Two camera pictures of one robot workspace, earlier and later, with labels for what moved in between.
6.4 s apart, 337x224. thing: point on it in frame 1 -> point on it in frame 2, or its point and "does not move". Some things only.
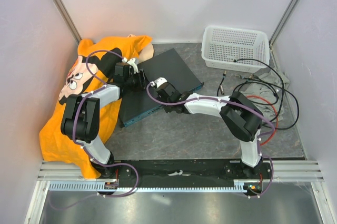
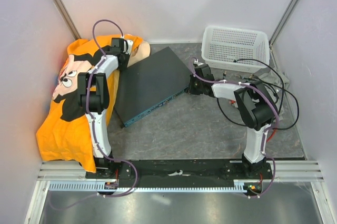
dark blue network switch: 168,67 does not move
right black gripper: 167,109 -> 192,90
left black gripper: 143,84 -> 124,68
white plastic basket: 235,48 does not move
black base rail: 255,176 does not move
